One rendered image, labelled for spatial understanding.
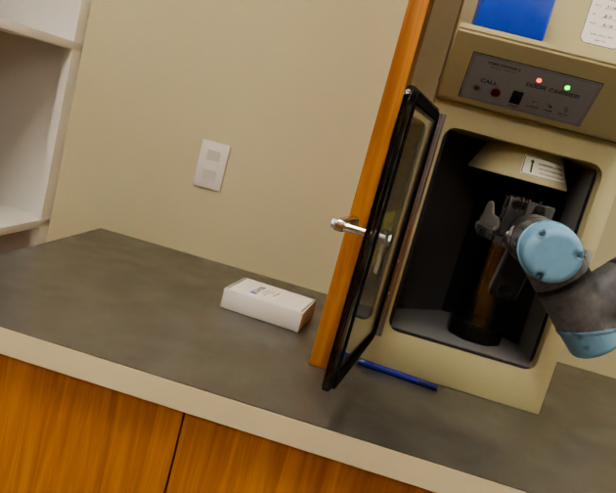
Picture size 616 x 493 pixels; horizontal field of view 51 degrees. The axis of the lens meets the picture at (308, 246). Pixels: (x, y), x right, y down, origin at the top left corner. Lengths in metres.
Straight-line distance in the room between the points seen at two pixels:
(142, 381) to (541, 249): 0.55
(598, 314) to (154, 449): 0.64
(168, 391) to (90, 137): 0.93
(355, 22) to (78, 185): 0.79
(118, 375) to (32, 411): 0.17
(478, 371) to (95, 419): 0.63
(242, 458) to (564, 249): 0.52
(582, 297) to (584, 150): 0.31
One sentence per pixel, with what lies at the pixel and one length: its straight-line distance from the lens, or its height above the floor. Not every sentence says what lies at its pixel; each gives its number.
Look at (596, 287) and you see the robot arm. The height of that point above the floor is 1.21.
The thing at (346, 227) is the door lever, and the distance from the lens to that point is 0.83.
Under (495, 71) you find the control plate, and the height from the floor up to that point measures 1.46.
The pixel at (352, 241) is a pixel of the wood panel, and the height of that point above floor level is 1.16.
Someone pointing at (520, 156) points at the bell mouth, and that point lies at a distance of 1.14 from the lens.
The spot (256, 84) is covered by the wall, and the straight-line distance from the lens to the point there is 1.57.
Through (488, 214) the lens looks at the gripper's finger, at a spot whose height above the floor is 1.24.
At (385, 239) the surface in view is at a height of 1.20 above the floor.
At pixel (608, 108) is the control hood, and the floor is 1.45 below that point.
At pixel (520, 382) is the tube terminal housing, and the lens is 1.19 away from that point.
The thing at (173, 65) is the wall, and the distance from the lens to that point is 1.64.
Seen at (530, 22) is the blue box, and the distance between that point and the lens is 1.02.
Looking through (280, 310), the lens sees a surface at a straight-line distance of 1.21.
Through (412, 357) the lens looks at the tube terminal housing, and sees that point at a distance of 1.16.
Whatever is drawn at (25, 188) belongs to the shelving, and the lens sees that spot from 1.79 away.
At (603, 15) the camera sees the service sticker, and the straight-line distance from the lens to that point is 1.16.
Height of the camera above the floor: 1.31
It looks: 10 degrees down
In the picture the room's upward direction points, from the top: 15 degrees clockwise
